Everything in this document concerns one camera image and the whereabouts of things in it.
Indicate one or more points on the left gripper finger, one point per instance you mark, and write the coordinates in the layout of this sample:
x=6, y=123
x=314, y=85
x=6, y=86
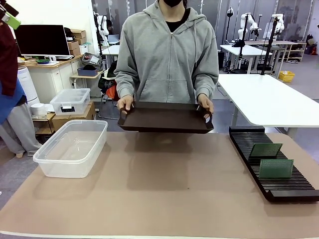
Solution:
x=12, y=22
x=8, y=9

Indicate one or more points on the dark brown serving tray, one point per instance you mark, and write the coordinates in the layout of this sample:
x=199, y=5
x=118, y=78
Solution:
x=164, y=119

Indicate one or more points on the green PCB board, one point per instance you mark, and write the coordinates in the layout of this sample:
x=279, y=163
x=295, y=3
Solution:
x=276, y=168
x=266, y=150

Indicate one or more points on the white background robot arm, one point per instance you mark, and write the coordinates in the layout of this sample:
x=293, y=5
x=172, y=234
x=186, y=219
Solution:
x=245, y=26
x=279, y=25
x=103, y=25

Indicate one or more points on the person's right forearm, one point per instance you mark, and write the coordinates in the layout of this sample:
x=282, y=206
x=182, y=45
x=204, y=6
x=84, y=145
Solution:
x=124, y=87

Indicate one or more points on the person's left forearm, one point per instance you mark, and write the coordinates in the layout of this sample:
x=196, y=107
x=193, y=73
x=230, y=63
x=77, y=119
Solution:
x=207, y=87

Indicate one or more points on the person's right hand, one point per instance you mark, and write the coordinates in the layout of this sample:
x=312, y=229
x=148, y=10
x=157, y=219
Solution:
x=125, y=101

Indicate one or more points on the person's left hand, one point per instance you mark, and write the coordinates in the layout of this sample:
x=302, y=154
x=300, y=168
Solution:
x=206, y=102

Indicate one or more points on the black computer monitor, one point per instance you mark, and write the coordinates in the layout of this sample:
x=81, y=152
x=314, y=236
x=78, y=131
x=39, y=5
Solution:
x=42, y=39

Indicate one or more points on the person in dark red jacket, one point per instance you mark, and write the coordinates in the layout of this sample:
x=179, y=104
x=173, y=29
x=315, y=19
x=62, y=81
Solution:
x=7, y=62

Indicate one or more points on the green bowl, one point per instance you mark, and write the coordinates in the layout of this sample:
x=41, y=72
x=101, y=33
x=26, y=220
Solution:
x=42, y=61

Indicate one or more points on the white air purifier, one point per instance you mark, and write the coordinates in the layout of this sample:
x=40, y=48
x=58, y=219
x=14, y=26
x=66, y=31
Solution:
x=27, y=84

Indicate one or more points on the small brown cardboard box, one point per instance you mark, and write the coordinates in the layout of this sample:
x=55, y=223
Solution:
x=78, y=34
x=75, y=52
x=73, y=45

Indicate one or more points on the white cabinet with wooden top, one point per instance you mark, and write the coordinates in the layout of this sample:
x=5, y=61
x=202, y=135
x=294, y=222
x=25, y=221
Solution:
x=52, y=77

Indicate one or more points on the white storage container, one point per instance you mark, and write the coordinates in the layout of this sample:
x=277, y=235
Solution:
x=84, y=49

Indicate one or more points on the black tray of parts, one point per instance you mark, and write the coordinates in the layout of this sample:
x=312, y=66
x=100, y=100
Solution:
x=92, y=59

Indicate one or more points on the dark blue bin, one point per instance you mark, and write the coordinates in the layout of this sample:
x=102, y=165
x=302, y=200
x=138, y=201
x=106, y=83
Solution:
x=87, y=72

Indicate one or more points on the small wooden side table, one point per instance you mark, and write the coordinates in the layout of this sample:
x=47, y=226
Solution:
x=84, y=77

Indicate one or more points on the white cylinder device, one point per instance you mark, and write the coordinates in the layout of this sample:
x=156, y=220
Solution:
x=38, y=109

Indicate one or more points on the clear lidded storage box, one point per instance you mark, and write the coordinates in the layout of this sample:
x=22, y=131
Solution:
x=71, y=100

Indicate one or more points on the chair piled with clothes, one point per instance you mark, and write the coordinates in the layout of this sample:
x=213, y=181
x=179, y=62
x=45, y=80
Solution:
x=108, y=84

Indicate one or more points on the large brown cardboard box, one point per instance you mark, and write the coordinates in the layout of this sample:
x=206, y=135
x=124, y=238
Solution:
x=79, y=119

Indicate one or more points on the clear plastic box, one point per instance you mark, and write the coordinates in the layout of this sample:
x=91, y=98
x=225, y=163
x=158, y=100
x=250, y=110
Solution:
x=72, y=149

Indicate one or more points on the person in grey hoodie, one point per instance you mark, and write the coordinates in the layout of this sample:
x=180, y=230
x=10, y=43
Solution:
x=167, y=57

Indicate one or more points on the black face mask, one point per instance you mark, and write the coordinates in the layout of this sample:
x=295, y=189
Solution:
x=173, y=2

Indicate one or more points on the black light stand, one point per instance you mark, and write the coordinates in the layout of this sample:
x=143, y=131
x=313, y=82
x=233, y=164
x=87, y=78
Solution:
x=229, y=15

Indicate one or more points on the black tripod stand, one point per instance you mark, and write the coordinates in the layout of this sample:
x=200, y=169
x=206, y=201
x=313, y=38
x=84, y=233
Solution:
x=241, y=49
x=269, y=49

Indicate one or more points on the large white table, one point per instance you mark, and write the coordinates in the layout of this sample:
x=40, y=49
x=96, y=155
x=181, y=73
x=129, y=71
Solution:
x=269, y=99

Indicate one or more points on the yellow plastic bin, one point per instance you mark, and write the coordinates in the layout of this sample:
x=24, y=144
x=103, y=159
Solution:
x=286, y=76

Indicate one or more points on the wooden shelf table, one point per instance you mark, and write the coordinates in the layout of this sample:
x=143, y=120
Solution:
x=291, y=46

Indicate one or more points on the black slotted PCB rack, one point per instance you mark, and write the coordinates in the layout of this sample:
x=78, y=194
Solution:
x=294, y=184

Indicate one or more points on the small black frame shelf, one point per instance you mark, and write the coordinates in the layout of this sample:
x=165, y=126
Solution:
x=45, y=124

